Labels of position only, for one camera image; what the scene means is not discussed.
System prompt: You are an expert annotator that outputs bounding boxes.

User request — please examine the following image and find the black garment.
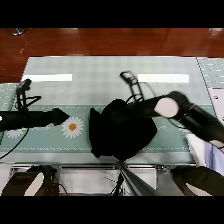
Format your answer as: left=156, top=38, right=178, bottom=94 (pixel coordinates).
left=87, top=98, right=159, bottom=163

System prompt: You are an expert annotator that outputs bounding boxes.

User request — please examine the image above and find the white garment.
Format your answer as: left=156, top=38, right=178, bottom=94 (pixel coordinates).
left=184, top=132, right=215, bottom=168

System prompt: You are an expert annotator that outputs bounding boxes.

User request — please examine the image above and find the light blue garment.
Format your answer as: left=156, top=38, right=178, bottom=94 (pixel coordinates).
left=203, top=142, right=224, bottom=177

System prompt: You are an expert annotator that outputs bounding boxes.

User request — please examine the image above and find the silver frame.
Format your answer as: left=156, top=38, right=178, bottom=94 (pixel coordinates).
left=0, top=161, right=224, bottom=197

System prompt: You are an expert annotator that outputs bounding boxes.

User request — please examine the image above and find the black cable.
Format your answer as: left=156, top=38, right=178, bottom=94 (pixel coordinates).
left=0, top=127, right=30, bottom=160
left=105, top=172, right=126, bottom=197

